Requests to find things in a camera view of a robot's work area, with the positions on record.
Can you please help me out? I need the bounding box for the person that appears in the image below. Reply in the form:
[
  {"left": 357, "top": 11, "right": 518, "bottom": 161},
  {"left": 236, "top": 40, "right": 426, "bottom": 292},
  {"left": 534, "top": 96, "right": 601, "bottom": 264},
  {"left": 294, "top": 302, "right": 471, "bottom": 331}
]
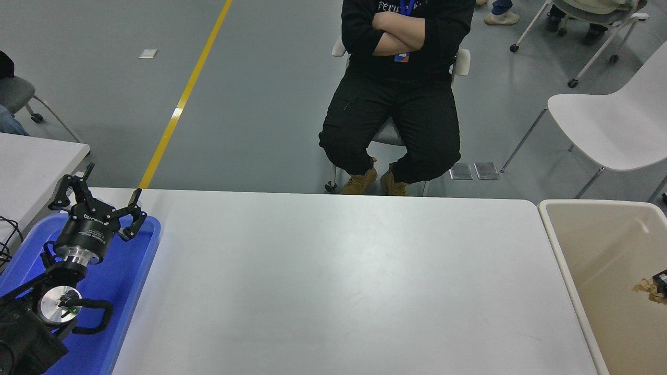
[
  {"left": 545, "top": 0, "right": 647, "bottom": 46},
  {"left": 0, "top": 51, "right": 29, "bottom": 136},
  {"left": 475, "top": 0, "right": 521, "bottom": 26},
  {"left": 318, "top": 0, "right": 476, "bottom": 196}
]

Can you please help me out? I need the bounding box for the tan paper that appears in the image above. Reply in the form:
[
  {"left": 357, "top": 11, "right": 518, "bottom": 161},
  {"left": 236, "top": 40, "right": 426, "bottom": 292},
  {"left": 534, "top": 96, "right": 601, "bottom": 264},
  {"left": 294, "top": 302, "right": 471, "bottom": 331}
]
[{"left": 634, "top": 278, "right": 667, "bottom": 305}]

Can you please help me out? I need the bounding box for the blue lanyard badge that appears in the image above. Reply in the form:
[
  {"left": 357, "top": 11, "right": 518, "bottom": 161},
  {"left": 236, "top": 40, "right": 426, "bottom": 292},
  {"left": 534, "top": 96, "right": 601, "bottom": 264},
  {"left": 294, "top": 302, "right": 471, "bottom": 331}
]
[{"left": 394, "top": 0, "right": 416, "bottom": 63}]

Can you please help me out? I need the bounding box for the grey wheeled office chair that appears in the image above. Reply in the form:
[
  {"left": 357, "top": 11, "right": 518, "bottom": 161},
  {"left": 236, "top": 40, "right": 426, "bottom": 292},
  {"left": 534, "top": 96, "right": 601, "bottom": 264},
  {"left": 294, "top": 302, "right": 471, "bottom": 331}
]
[{"left": 510, "top": 0, "right": 649, "bottom": 88}]

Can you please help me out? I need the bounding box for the thin black cable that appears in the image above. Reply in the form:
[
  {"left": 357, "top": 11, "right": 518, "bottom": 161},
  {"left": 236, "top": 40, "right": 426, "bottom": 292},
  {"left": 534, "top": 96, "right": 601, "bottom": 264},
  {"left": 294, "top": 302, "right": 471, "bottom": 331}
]
[{"left": 0, "top": 216, "right": 24, "bottom": 271}]

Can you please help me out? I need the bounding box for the blue plastic tray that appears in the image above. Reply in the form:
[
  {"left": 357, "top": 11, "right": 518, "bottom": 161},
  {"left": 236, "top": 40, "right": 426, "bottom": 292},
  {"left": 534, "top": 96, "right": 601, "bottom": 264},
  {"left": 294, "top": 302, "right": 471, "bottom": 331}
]
[{"left": 0, "top": 212, "right": 161, "bottom": 375}]

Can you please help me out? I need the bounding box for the white plastic chair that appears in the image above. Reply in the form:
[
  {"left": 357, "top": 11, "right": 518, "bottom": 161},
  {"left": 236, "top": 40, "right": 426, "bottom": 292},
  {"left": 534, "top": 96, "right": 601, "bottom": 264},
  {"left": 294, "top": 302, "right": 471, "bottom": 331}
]
[{"left": 500, "top": 39, "right": 667, "bottom": 204}]

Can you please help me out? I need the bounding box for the white side table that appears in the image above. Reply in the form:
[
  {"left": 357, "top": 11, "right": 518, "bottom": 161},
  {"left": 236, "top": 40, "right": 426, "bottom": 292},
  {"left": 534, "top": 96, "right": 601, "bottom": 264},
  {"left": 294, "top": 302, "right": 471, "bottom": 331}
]
[{"left": 0, "top": 132, "right": 91, "bottom": 245}]

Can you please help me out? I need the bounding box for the large pale bin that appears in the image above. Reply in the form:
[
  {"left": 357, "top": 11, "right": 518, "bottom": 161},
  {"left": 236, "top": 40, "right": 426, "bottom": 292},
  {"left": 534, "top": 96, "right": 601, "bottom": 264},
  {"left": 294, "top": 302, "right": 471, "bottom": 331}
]
[{"left": 537, "top": 199, "right": 667, "bottom": 375}]

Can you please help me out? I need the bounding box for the grey swivel chair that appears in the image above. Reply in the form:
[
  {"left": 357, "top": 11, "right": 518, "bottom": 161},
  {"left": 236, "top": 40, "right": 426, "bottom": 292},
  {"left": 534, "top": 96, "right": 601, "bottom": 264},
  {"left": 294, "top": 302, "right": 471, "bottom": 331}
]
[{"left": 0, "top": 76, "right": 83, "bottom": 144}]

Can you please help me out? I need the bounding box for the white-framed office chair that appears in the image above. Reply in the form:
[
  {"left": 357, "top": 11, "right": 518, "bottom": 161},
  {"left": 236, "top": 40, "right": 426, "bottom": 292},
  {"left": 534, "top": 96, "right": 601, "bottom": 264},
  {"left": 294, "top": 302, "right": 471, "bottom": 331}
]
[{"left": 324, "top": 35, "right": 471, "bottom": 196}]

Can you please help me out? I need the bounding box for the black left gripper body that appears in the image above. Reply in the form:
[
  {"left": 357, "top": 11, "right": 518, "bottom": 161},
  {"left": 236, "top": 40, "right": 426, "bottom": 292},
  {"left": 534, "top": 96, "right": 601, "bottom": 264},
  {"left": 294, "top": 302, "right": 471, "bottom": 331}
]
[{"left": 55, "top": 207, "right": 121, "bottom": 257}]

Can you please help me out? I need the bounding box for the yellow floor tape line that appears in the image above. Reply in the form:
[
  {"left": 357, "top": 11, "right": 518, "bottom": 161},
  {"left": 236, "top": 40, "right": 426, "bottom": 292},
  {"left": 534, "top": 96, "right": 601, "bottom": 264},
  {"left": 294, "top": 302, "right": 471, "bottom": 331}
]
[{"left": 138, "top": 0, "right": 233, "bottom": 189}]

